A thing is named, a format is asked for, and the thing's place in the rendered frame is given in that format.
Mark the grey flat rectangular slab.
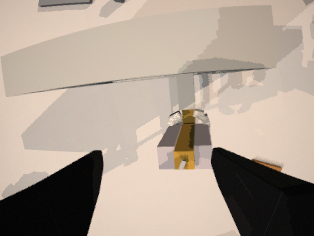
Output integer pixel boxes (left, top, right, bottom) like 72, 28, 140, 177
39, 0, 93, 8

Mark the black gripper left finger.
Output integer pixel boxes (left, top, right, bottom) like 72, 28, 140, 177
0, 150, 104, 236

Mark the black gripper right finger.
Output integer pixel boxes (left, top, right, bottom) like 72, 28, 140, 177
210, 147, 314, 236

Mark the orange-brown rectangular block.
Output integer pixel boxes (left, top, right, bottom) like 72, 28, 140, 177
253, 158, 282, 171

